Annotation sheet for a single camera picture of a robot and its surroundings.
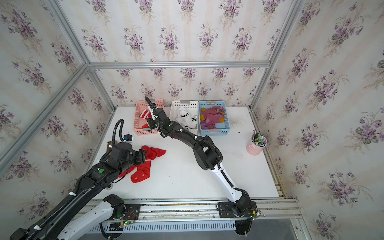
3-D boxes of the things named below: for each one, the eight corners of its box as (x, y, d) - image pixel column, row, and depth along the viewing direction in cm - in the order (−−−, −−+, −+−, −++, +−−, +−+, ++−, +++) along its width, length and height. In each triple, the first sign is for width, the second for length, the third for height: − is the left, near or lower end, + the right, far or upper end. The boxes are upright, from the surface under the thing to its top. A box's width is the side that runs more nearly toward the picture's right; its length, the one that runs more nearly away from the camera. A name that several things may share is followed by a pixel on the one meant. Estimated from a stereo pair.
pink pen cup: (243, 153, 97) (250, 142, 87) (248, 143, 102) (254, 131, 92) (256, 159, 94) (264, 149, 84) (260, 148, 99) (268, 137, 89)
